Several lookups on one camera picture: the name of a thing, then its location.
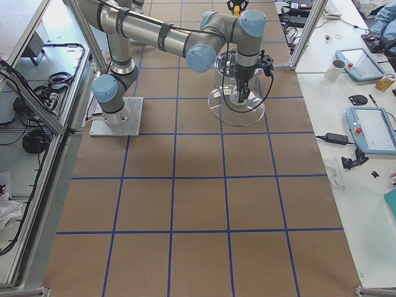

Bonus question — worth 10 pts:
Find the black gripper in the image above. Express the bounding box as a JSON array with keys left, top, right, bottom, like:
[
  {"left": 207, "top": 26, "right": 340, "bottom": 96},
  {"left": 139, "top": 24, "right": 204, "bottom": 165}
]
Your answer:
[
  {"left": 226, "top": 0, "right": 248, "bottom": 8},
  {"left": 235, "top": 63, "right": 257, "bottom": 103}
]

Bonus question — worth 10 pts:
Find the yellow corn cob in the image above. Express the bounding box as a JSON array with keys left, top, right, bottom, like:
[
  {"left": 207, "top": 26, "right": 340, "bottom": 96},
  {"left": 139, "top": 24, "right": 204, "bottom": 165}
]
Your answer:
[{"left": 233, "top": 4, "right": 241, "bottom": 17}]

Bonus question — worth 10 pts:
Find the glass pot lid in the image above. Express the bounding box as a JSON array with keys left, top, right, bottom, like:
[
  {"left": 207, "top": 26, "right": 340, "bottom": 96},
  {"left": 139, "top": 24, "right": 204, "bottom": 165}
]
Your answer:
[{"left": 207, "top": 84, "right": 265, "bottom": 127}]

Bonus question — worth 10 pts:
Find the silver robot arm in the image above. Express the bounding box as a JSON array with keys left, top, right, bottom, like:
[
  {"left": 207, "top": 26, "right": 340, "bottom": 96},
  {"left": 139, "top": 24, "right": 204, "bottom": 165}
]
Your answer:
[{"left": 77, "top": 1, "right": 267, "bottom": 113}]

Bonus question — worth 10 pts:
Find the pale green cooking pot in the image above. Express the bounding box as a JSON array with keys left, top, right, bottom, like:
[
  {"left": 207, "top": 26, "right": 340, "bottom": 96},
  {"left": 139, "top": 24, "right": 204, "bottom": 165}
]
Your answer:
[{"left": 213, "top": 49, "right": 262, "bottom": 87}]

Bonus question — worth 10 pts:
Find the white paper cup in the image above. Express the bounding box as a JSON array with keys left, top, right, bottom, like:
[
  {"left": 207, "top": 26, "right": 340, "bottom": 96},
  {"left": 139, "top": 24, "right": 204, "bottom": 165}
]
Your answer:
[{"left": 324, "top": 59, "right": 346, "bottom": 81}]

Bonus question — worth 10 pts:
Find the black power brick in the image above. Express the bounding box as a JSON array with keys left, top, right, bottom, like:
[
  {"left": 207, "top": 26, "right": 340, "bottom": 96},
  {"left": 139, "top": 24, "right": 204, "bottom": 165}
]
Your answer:
[{"left": 316, "top": 132, "right": 353, "bottom": 145}]

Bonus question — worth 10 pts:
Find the black round disc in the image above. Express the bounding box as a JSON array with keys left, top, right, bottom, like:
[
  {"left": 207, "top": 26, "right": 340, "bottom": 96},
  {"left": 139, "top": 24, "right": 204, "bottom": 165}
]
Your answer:
[{"left": 348, "top": 95, "right": 368, "bottom": 106}]

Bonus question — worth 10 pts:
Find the upper teach pendant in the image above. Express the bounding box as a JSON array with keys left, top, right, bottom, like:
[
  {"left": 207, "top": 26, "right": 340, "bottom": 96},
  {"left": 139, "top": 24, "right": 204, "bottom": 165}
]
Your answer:
[{"left": 335, "top": 48, "right": 386, "bottom": 81}]

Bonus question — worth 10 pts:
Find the teach pendant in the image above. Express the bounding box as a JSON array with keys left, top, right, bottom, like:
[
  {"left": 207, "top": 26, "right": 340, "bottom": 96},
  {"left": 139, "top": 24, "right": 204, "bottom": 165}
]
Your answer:
[
  {"left": 335, "top": 48, "right": 386, "bottom": 81},
  {"left": 346, "top": 106, "right": 395, "bottom": 155}
]

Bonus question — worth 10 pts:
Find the clear plastic holder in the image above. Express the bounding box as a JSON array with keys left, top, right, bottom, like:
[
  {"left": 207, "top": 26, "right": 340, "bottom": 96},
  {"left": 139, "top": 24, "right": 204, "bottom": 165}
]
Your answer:
[{"left": 323, "top": 158, "right": 345, "bottom": 191}]

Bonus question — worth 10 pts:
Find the black pen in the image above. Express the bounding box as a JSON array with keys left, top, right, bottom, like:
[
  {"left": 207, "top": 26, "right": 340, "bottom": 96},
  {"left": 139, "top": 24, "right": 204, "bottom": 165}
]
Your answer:
[{"left": 369, "top": 94, "right": 379, "bottom": 107}]

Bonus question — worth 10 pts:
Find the lower teach pendant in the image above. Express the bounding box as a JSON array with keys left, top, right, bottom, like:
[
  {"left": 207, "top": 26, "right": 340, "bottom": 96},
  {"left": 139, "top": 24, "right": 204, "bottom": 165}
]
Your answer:
[{"left": 346, "top": 106, "right": 395, "bottom": 155}]

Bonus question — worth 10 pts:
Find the person in blue jacket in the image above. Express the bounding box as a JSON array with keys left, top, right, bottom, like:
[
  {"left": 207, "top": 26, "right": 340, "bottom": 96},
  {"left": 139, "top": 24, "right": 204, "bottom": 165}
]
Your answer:
[{"left": 369, "top": 1, "right": 395, "bottom": 45}]

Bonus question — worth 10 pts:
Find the teal folder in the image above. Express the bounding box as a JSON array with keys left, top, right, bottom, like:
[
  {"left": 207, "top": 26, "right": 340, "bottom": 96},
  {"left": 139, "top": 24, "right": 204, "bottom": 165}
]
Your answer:
[{"left": 384, "top": 189, "right": 396, "bottom": 217}]

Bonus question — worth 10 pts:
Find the grey metal box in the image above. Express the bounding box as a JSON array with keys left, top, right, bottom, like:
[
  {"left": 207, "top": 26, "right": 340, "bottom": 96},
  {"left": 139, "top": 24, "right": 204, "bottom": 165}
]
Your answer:
[{"left": 21, "top": 32, "right": 45, "bottom": 66}]

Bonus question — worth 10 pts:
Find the white cloth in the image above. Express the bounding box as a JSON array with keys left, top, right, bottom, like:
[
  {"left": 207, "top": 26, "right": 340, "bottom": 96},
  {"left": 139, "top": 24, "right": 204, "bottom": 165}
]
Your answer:
[{"left": 1, "top": 192, "right": 22, "bottom": 231}]

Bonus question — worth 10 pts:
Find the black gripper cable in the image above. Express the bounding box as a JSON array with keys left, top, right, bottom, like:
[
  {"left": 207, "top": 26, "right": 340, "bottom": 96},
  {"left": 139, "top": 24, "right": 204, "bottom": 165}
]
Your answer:
[{"left": 221, "top": 40, "right": 275, "bottom": 114}]

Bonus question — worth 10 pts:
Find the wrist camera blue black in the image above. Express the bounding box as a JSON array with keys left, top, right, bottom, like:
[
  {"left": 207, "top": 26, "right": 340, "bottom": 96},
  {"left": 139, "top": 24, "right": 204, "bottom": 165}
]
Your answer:
[{"left": 259, "top": 49, "right": 274, "bottom": 77}]

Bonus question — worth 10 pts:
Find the aluminium frame post right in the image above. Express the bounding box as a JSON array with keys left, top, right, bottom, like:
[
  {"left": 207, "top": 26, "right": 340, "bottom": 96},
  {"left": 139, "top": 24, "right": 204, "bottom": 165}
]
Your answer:
[{"left": 289, "top": 0, "right": 327, "bottom": 70}]

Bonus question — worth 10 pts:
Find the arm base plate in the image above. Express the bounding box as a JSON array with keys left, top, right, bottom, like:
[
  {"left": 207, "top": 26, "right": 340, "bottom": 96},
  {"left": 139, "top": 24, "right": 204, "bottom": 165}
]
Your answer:
[{"left": 90, "top": 97, "right": 144, "bottom": 137}]

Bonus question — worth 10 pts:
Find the black bracket part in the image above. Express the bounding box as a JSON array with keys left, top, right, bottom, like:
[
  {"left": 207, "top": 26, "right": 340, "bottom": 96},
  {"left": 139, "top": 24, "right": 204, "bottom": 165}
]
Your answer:
[{"left": 341, "top": 148, "right": 369, "bottom": 170}]

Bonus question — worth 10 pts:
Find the coiled black cable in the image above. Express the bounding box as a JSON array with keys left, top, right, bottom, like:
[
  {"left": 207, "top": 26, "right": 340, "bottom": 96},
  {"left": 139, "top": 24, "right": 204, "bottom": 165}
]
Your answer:
[{"left": 22, "top": 128, "right": 52, "bottom": 155}]

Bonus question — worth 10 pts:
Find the aluminium frame rail left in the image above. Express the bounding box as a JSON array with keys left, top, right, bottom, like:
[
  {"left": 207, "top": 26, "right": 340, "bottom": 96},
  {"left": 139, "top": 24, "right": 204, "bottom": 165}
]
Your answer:
[{"left": 0, "top": 0, "right": 108, "bottom": 136}]

